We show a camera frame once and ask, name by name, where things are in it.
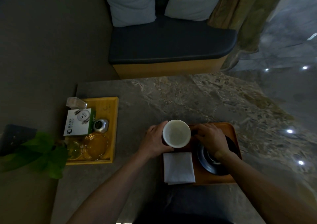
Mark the green leafy plant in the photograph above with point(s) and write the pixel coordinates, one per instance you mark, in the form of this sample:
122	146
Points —
47	154

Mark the grey pillow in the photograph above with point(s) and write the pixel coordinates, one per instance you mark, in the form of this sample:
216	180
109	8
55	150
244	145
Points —
131	2
193	0

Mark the clear plastic box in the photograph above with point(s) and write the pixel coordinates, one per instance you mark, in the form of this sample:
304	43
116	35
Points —
75	103

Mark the person's right forearm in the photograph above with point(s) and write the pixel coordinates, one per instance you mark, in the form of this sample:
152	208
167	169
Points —
262	189

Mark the yellow wooden tray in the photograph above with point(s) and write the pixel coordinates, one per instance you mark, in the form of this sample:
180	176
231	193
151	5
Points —
112	122

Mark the white folded napkin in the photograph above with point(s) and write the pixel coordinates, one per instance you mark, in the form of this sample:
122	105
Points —
178	168

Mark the brown wooden tray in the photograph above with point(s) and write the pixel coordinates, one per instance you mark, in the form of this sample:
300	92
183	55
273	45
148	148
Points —
201	174

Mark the person's left thumb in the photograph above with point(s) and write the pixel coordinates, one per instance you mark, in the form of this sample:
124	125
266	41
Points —
169	148

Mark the person's dark trousers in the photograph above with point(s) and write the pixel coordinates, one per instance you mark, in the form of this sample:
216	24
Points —
183	206

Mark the small clear glass cup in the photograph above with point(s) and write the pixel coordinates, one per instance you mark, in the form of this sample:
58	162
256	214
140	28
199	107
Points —
73	150

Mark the person's right hand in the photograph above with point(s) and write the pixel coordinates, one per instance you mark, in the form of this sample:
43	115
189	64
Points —
211	138

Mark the person's right fingers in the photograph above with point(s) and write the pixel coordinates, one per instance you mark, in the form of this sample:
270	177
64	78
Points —
199	131

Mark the dark blue saucer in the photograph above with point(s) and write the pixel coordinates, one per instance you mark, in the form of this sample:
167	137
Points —
206	164

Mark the olive brown curtain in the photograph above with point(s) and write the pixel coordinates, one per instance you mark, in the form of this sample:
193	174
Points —
247	16

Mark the person's left hand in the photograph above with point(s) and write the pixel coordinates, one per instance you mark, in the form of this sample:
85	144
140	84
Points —
152	142

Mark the white ceramic cup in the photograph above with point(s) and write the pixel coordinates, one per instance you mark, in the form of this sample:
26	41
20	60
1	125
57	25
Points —
176	133

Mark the person's left forearm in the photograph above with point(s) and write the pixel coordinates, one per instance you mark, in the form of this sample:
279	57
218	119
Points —
111	191

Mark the white and green box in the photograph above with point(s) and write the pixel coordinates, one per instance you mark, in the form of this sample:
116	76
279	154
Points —
78	124

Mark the silver metal tin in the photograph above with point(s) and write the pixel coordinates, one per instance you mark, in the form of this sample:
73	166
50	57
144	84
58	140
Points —
101	125

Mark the wooden bench base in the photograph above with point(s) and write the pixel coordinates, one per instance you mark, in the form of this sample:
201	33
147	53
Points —
168	69

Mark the dark bench cushion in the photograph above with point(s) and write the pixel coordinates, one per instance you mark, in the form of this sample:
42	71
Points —
170	40

